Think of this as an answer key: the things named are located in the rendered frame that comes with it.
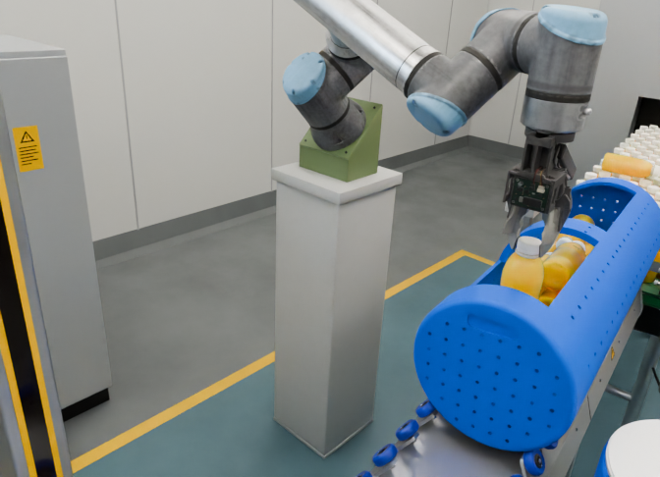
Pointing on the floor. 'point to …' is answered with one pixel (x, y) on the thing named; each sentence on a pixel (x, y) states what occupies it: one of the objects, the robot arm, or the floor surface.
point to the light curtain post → (24, 346)
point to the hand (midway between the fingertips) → (529, 243)
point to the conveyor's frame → (649, 319)
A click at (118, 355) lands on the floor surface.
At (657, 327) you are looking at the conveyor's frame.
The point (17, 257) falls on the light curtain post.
